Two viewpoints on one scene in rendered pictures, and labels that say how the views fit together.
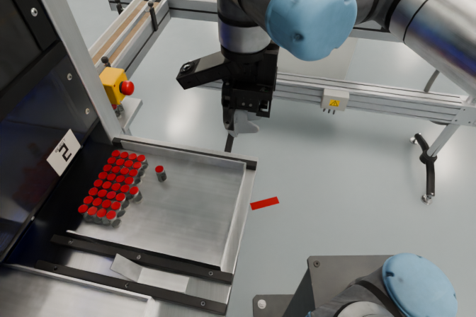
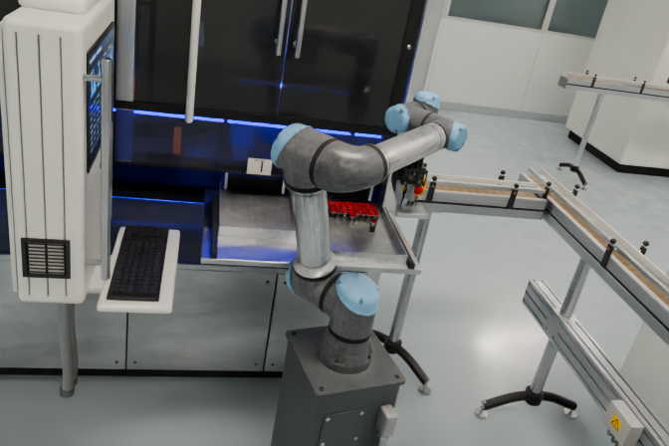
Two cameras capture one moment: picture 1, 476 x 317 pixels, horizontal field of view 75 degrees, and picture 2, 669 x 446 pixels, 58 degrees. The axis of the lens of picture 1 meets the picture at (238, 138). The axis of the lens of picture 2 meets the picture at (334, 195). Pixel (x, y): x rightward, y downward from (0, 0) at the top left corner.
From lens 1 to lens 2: 1.58 m
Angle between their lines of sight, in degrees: 55
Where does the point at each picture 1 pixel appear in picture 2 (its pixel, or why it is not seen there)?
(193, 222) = (350, 247)
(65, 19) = not seen: hidden behind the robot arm
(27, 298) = (278, 204)
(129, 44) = (470, 193)
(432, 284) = (361, 289)
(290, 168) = not seen: outside the picture
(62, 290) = (287, 213)
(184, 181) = (375, 240)
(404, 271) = (362, 279)
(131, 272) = not seen: hidden behind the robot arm
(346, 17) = (399, 118)
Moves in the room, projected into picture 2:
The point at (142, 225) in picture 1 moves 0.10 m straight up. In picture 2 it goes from (335, 230) to (340, 204)
